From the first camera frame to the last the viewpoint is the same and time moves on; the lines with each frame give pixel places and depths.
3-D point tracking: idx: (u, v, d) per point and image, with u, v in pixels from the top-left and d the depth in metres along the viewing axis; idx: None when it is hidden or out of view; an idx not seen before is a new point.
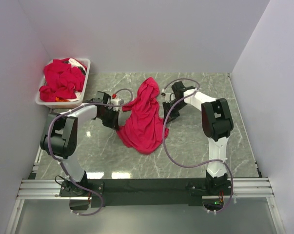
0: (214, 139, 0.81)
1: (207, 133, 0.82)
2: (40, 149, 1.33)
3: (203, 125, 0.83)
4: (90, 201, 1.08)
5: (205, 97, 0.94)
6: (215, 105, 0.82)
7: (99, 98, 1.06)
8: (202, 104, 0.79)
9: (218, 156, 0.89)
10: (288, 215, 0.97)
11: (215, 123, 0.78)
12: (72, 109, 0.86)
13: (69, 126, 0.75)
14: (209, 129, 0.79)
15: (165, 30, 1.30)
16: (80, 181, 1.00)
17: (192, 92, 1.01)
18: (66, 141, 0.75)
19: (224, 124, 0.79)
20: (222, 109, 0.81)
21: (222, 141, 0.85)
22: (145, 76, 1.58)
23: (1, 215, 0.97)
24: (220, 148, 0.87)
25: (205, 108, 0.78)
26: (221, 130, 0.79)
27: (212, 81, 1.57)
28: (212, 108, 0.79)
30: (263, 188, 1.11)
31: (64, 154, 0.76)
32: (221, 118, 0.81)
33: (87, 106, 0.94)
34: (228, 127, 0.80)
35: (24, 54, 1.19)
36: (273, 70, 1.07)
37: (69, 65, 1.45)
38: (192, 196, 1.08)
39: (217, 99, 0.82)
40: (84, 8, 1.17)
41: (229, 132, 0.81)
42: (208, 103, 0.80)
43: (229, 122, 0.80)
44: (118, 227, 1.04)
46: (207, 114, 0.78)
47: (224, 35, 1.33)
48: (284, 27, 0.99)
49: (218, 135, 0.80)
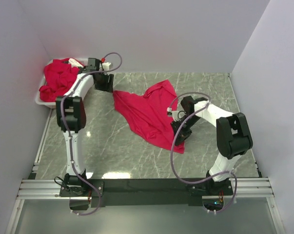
0: (228, 157, 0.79)
1: (223, 151, 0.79)
2: (40, 149, 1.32)
3: (218, 143, 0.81)
4: (90, 201, 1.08)
5: (218, 110, 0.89)
6: (232, 119, 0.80)
7: (91, 64, 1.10)
8: (218, 120, 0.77)
9: (225, 169, 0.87)
10: (288, 215, 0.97)
11: (232, 141, 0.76)
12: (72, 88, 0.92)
13: (78, 105, 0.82)
14: (226, 147, 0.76)
15: (165, 31, 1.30)
16: (83, 173, 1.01)
17: (204, 106, 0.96)
18: (78, 117, 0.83)
19: (242, 142, 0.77)
20: (239, 125, 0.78)
21: (235, 158, 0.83)
22: (145, 76, 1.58)
23: (1, 215, 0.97)
24: (230, 163, 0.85)
25: (223, 125, 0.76)
26: (238, 148, 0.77)
27: (212, 81, 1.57)
28: (228, 125, 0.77)
30: (264, 188, 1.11)
31: (78, 128, 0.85)
32: (239, 135, 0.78)
33: (84, 78, 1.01)
34: (246, 145, 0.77)
35: (24, 54, 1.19)
36: (273, 70, 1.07)
37: (69, 65, 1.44)
38: (192, 196, 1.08)
39: (234, 114, 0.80)
40: (84, 8, 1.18)
41: (246, 151, 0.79)
42: (224, 118, 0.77)
43: (247, 139, 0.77)
44: (119, 227, 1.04)
46: (224, 133, 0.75)
47: (224, 35, 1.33)
48: (284, 27, 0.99)
49: (234, 153, 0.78)
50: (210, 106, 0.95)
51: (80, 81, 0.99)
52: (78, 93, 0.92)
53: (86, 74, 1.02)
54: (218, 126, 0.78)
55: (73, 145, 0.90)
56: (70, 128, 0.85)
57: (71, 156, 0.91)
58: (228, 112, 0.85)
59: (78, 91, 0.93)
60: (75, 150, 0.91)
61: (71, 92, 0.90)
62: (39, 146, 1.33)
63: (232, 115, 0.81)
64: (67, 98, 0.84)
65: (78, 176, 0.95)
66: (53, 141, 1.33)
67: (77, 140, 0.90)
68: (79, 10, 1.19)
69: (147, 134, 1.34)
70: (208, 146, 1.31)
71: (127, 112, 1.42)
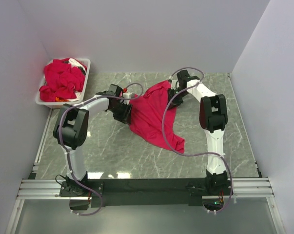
0: (210, 131, 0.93)
1: (203, 124, 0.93)
2: (40, 149, 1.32)
3: (200, 117, 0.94)
4: (90, 201, 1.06)
5: (205, 89, 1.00)
6: (214, 99, 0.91)
7: (111, 90, 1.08)
8: (202, 98, 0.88)
9: (215, 149, 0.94)
10: (288, 214, 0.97)
11: (211, 116, 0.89)
12: (84, 102, 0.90)
13: (81, 118, 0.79)
14: (205, 122, 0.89)
15: (165, 31, 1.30)
16: (81, 181, 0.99)
17: (195, 84, 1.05)
18: (76, 132, 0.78)
19: (220, 118, 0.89)
20: (219, 104, 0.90)
21: (219, 134, 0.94)
22: (145, 76, 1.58)
23: (1, 215, 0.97)
24: (217, 141, 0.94)
25: (205, 103, 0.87)
26: (217, 123, 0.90)
27: (212, 81, 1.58)
28: (210, 104, 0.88)
30: (263, 188, 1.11)
31: (73, 144, 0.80)
32: (217, 113, 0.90)
33: (100, 98, 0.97)
34: (223, 121, 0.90)
35: (24, 54, 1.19)
36: (273, 70, 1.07)
37: (69, 64, 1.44)
38: (192, 196, 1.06)
39: (216, 95, 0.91)
40: (84, 8, 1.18)
41: (224, 126, 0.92)
42: (207, 98, 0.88)
43: (224, 117, 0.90)
44: (119, 227, 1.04)
46: (205, 109, 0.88)
47: (224, 35, 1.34)
48: (284, 27, 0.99)
49: (213, 127, 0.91)
50: (200, 85, 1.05)
51: (95, 99, 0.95)
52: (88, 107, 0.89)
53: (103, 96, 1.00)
54: (201, 105, 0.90)
55: (71, 158, 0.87)
56: (66, 143, 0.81)
57: (69, 166, 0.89)
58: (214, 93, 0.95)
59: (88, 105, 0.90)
60: (73, 162, 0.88)
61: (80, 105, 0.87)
62: (39, 146, 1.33)
63: (214, 96, 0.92)
64: (73, 107, 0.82)
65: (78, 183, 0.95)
66: (54, 141, 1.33)
67: (76, 153, 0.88)
68: (79, 11, 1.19)
69: (147, 134, 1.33)
70: None
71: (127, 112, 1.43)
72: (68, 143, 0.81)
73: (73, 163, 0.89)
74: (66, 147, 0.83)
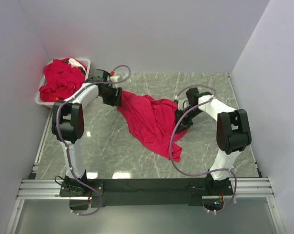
0: (227, 152, 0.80)
1: (222, 146, 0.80)
2: (40, 149, 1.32)
3: (218, 137, 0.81)
4: (90, 201, 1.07)
5: (221, 105, 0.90)
6: (233, 115, 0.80)
7: (98, 76, 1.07)
8: (219, 114, 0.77)
9: (225, 166, 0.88)
10: (288, 215, 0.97)
11: (231, 136, 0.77)
12: (74, 94, 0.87)
13: (76, 112, 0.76)
14: (225, 142, 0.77)
15: (165, 31, 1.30)
16: (81, 178, 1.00)
17: (208, 100, 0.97)
18: (74, 126, 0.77)
19: (241, 137, 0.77)
20: (240, 120, 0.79)
21: (234, 154, 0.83)
22: (145, 76, 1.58)
23: (1, 215, 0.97)
24: (229, 160, 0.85)
25: (223, 119, 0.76)
26: (237, 143, 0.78)
27: (212, 81, 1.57)
28: (229, 120, 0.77)
30: (263, 188, 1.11)
31: (73, 138, 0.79)
32: (238, 131, 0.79)
33: (88, 87, 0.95)
34: (244, 142, 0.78)
35: (24, 54, 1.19)
36: (273, 71, 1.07)
37: (69, 64, 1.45)
38: (192, 196, 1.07)
39: (236, 110, 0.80)
40: (84, 9, 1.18)
41: (244, 147, 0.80)
42: (226, 114, 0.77)
43: (246, 136, 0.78)
44: (118, 227, 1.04)
46: (224, 126, 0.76)
47: (224, 35, 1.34)
48: (284, 27, 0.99)
49: (232, 148, 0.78)
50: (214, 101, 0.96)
51: (84, 89, 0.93)
52: (80, 100, 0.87)
53: (91, 84, 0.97)
54: (218, 120, 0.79)
55: (70, 153, 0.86)
56: (66, 138, 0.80)
57: (69, 163, 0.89)
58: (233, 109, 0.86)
59: (79, 98, 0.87)
60: (73, 156, 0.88)
61: (72, 99, 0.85)
62: (39, 146, 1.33)
63: (234, 111, 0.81)
64: (66, 103, 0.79)
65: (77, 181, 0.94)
66: (53, 141, 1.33)
67: (76, 147, 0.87)
68: (79, 11, 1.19)
69: (145, 138, 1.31)
70: (208, 146, 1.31)
71: (127, 113, 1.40)
72: (68, 137, 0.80)
73: (72, 158, 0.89)
74: (66, 143, 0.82)
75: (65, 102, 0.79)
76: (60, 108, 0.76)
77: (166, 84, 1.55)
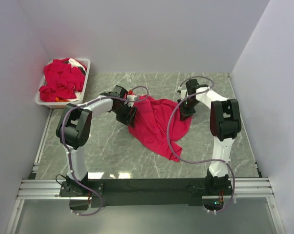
0: (220, 139, 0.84)
1: (214, 132, 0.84)
2: (40, 149, 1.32)
3: (210, 125, 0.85)
4: (90, 201, 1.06)
5: (215, 95, 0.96)
6: (225, 104, 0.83)
7: (116, 92, 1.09)
8: (212, 102, 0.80)
9: (221, 157, 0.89)
10: (288, 214, 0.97)
11: (223, 123, 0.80)
12: (88, 102, 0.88)
13: (84, 118, 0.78)
14: (217, 128, 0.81)
15: (165, 31, 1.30)
16: (81, 181, 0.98)
17: (205, 91, 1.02)
18: (79, 132, 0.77)
19: (232, 124, 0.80)
20: (231, 109, 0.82)
21: (227, 142, 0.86)
22: (145, 76, 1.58)
23: (1, 215, 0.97)
24: (224, 148, 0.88)
25: (216, 107, 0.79)
26: (228, 130, 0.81)
27: (212, 81, 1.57)
28: (221, 107, 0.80)
30: (263, 188, 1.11)
31: (75, 144, 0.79)
32: (229, 119, 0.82)
33: (104, 99, 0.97)
34: (235, 128, 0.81)
35: (24, 54, 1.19)
36: (272, 71, 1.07)
37: (69, 64, 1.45)
38: (192, 196, 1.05)
39: (228, 99, 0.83)
40: (84, 9, 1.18)
41: (236, 134, 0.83)
42: (218, 102, 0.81)
43: (237, 124, 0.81)
44: (119, 227, 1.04)
46: (216, 114, 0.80)
47: (224, 36, 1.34)
48: (284, 27, 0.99)
49: (224, 135, 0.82)
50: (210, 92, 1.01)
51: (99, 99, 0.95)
52: (91, 108, 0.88)
53: (106, 97, 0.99)
54: (211, 108, 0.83)
55: (72, 158, 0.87)
56: (68, 142, 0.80)
57: (70, 165, 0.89)
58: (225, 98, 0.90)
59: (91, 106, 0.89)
60: (75, 161, 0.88)
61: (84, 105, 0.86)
62: (39, 146, 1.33)
63: (226, 101, 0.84)
64: (77, 107, 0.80)
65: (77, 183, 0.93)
66: (53, 141, 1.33)
67: (78, 153, 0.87)
68: (79, 11, 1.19)
69: (145, 138, 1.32)
70: (208, 146, 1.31)
71: None
72: (70, 143, 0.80)
73: (74, 162, 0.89)
74: (68, 146, 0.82)
75: (76, 105, 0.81)
76: (69, 111, 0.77)
77: (166, 84, 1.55)
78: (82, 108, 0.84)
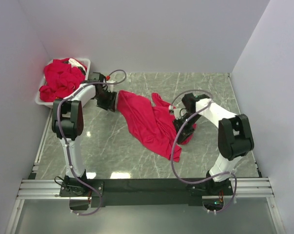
0: (229, 159, 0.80)
1: (224, 153, 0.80)
2: (40, 149, 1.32)
3: (220, 144, 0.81)
4: (90, 201, 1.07)
5: (220, 110, 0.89)
6: (234, 121, 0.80)
7: (95, 78, 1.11)
8: (222, 122, 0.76)
9: (225, 170, 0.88)
10: (288, 215, 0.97)
11: (234, 143, 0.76)
12: (73, 93, 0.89)
13: (75, 108, 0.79)
14: (227, 148, 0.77)
15: (165, 31, 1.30)
16: (81, 177, 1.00)
17: (206, 105, 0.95)
18: (74, 123, 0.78)
19: (243, 143, 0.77)
20: (241, 126, 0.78)
21: (236, 160, 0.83)
22: (145, 76, 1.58)
23: (1, 216, 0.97)
24: (230, 164, 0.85)
25: (225, 127, 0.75)
26: (240, 149, 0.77)
27: (212, 81, 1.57)
28: (231, 127, 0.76)
30: (264, 188, 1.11)
31: (73, 135, 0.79)
32: (240, 137, 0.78)
33: (86, 87, 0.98)
34: (247, 147, 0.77)
35: (24, 54, 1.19)
36: (273, 71, 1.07)
37: (69, 64, 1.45)
38: (192, 196, 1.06)
39: (237, 115, 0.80)
40: (84, 8, 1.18)
41: (247, 152, 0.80)
42: (228, 121, 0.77)
43: (249, 142, 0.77)
44: (119, 227, 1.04)
46: (226, 134, 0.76)
47: (225, 35, 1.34)
48: (284, 27, 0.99)
49: (235, 155, 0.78)
50: (212, 105, 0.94)
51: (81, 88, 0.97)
52: (78, 98, 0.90)
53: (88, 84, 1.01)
54: (220, 127, 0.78)
55: (70, 151, 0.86)
56: (66, 135, 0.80)
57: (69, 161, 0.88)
58: (233, 113, 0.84)
59: (78, 96, 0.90)
60: (73, 155, 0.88)
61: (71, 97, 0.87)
62: (39, 146, 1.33)
63: (234, 116, 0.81)
64: (65, 101, 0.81)
65: (77, 179, 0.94)
66: (53, 141, 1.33)
67: (76, 145, 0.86)
68: (79, 11, 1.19)
69: (145, 138, 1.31)
70: (208, 146, 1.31)
71: (128, 113, 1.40)
72: (68, 135, 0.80)
73: (73, 156, 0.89)
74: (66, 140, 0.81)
75: (63, 99, 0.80)
76: (60, 106, 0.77)
77: (166, 84, 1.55)
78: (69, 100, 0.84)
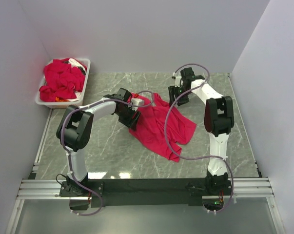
0: (214, 134, 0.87)
1: (208, 127, 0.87)
2: (40, 149, 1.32)
3: (205, 120, 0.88)
4: (90, 201, 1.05)
5: (210, 90, 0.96)
6: (220, 101, 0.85)
7: (120, 94, 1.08)
8: (207, 100, 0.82)
9: (218, 152, 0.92)
10: (288, 214, 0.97)
11: (217, 120, 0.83)
12: (90, 104, 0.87)
13: (85, 121, 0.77)
14: (210, 125, 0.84)
15: (165, 31, 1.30)
16: (81, 181, 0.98)
17: (200, 85, 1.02)
18: (79, 135, 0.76)
19: (225, 121, 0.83)
20: (225, 107, 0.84)
21: (222, 137, 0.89)
22: (145, 76, 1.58)
23: (1, 216, 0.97)
24: (220, 144, 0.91)
25: (210, 106, 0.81)
26: (222, 126, 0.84)
27: (212, 81, 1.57)
28: (216, 106, 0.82)
30: (263, 188, 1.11)
31: (74, 146, 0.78)
32: (223, 116, 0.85)
33: (107, 101, 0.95)
34: (228, 124, 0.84)
35: (24, 54, 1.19)
36: (273, 70, 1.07)
37: (69, 64, 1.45)
38: (192, 196, 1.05)
39: (223, 96, 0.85)
40: (84, 9, 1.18)
41: (229, 129, 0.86)
42: (213, 100, 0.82)
43: (230, 120, 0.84)
44: (118, 227, 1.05)
46: (210, 112, 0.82)
47: (224, 35, 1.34)
48: (284, 27, 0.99)
49: (218, 130, 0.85)
50: (205, 86, 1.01)
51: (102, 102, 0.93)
52: (93, 110, 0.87)
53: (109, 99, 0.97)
54: (206, 106, 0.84)
55: (72, 159, 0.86)
56: (68, 144, 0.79)
57: (70, 166, 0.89)
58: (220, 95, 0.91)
59: (93, 108, 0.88)
60: (75, 162, 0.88)
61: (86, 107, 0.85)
62: (39, 146, 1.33)
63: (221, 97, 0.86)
64: (79, 109, 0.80)
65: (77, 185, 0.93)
66: (54, 141, 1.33)
67: (78, 155, 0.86)
68: (79, 11, 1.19)
69: (145, 138, 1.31)
70: (208, 146, 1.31)
71: None
72: (70, 145, 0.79)
73: (74, 163, 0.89)
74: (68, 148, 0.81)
75: (78, 107, 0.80)
76: (70, 114, 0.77)
77: (166, 84, 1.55)
78: (84, 110, 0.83)
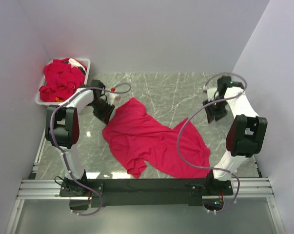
0: (232, 154, 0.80)
1: (229, 146, 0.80)
2: (40, 149, 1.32)
3: (227, 137, 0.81)
4: (90, 201, 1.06)
5: (244, 106, 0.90)
6: (252, 121, 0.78)
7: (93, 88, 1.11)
8: (237, 116, 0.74)
9: (227, 167, 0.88)
10: (288, 214, 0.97)
11: (241, 140, 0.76)
12: (69, 99, 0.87)
13: (70, 116, 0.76)
14: (232, 144, 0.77)
15: (165, 31, 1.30)
16: (81, 179, 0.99)
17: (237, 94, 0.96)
18: (69, 131, 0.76)
19: (250, 144, 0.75)
20: (256, 128, 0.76)
21: (239, 158, 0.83)
22: (145, 76, 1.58)
23: (1, 215, 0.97)
24: (234, 162, 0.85)
25: (239, 123, 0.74)
26: (244, 149, 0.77)
27: (212, 81, 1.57)
28: (246, 125, 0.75)
30: (263, 188, 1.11)
31: (68, 144, 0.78)
32: (250, 138, 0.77)
33: (83, 92, 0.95)
34: (253, 149, 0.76)
35: (24, 54, 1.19)
36: (273, 71, 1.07)
37: (69, 64, 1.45)
38: (192, 196, 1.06)
39: (257, 116, 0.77)
40: (84, 9, 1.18)
41: (251, 155, 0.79)
42: (244, 118, 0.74)
43: (257, 145, 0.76)
44: (118, 227, 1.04)
46: (237, 130, 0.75)
47: (224, 35, 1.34)
48: (284, 28, 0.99)
49: (237, 151, 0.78)
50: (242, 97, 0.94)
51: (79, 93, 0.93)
52: (74, 104, 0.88)
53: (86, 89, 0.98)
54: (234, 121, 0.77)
55: (67, 158, 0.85)
56: (61, 143, 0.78)
57: (67, 166, 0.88)
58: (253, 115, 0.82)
59: (74, 102, 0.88)
60: (70, 161, 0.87)
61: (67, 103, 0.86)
62: (39, 146, 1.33)
63: (255, 117, 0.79)
64: (60, 107, 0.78)
65: (77, 183, 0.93)
66: None
67: (72, 152, 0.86)
68: (79, 11, 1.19)
69: (113, 145, 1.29)
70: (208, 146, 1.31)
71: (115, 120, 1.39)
72: (63, 143, 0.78)
73: (70, 162, 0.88)
74: (62, 148, 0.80)
75: (58, 105, 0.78)
76: (54, 113, 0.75)
77: (166, 84, 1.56)
78: (65, 106, 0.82)
